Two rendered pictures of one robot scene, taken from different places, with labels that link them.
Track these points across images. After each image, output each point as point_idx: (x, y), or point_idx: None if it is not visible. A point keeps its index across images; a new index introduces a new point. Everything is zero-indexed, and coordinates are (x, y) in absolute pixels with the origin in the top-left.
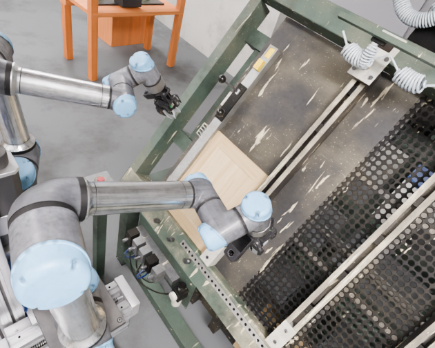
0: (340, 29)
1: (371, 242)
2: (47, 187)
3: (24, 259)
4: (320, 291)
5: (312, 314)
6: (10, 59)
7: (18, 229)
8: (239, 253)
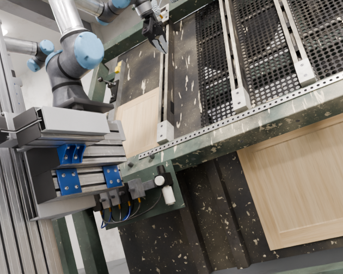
0: (141, 26)
1: (226, 34)
2: None
3: None
4: (230, 65)
5: (238, 73)
6: None
7: None
8: (148, 25)
